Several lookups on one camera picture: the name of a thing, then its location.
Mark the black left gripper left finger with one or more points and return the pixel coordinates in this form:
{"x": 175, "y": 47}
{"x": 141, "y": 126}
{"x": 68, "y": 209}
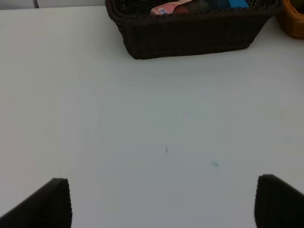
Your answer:
{"x": 48, "y": 207}

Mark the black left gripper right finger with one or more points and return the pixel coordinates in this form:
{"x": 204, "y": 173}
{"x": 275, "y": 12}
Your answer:
{"x": 278, "y": 204}

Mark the grey translucent plastic cup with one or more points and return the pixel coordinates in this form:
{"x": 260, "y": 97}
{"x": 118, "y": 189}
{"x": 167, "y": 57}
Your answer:
{"x": 195, "y": 6}

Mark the orange wicker basket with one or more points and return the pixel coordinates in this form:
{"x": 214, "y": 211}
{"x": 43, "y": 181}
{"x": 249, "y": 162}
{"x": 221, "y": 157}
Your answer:
{"x": 291, "y": 18}

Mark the dark brown wicker basket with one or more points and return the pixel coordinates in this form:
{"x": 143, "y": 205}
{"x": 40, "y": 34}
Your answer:
{"x": 147, "y": 36}

